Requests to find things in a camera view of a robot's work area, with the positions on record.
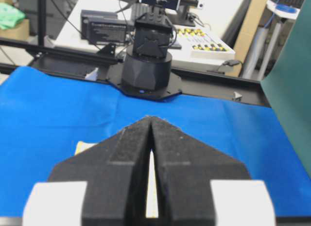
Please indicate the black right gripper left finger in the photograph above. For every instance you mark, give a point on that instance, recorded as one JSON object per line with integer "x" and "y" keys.
{"x": 105, "y": 185}

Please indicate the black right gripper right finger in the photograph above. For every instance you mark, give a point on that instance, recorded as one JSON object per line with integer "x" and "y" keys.
{"x": 198, "y": 185}

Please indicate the yellow white checkered towel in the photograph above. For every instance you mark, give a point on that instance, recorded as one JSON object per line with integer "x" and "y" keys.
{"x": 151, "y": 211}

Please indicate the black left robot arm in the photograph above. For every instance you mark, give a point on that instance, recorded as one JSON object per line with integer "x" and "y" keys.
{"x": 146, "y": 69}

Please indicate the blue table cloth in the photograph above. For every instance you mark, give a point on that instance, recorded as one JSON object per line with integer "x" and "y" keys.
{"x": 42, "y": 118}

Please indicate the white screwdriver bit tray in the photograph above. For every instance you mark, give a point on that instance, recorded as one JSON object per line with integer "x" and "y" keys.
{"x": 202, "y": 43}

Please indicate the black electronics box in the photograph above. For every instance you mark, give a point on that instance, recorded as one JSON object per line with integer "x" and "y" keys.
{"x": 101, "y": 28}

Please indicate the black monitor stand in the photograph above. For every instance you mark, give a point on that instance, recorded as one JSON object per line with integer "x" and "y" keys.
{"x": 182, "y": 16}

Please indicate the cardboard box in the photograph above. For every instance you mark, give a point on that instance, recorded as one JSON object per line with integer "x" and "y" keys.
{"x": 20, "y": 32}

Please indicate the white desk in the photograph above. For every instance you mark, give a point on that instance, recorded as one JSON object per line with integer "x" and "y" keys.
{"x": 69, "y": 37}

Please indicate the green cloth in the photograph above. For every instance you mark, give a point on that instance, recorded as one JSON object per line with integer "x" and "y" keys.
{"x": 10, "y": 16}

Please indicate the black aluminium frame rail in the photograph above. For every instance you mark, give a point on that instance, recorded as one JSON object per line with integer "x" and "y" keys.
{"x": 76, "y": 65}

